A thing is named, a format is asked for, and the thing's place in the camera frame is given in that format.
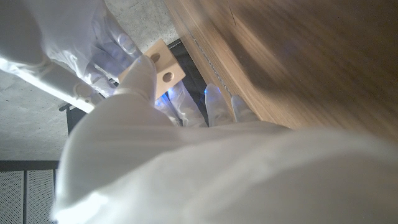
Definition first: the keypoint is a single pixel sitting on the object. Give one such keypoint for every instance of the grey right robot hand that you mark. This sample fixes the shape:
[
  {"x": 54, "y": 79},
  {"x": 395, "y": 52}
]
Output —
[{"x": 68, "y": 40}]

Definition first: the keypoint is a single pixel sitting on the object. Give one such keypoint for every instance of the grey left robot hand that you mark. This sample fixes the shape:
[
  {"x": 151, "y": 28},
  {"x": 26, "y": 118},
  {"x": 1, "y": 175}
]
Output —
[{"x": 217, "y": 174}]

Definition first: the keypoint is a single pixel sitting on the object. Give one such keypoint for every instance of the wooden block with holes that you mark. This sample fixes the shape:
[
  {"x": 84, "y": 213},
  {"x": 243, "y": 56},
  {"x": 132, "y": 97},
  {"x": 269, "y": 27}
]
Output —
[{"x": 166, "y": 67}]

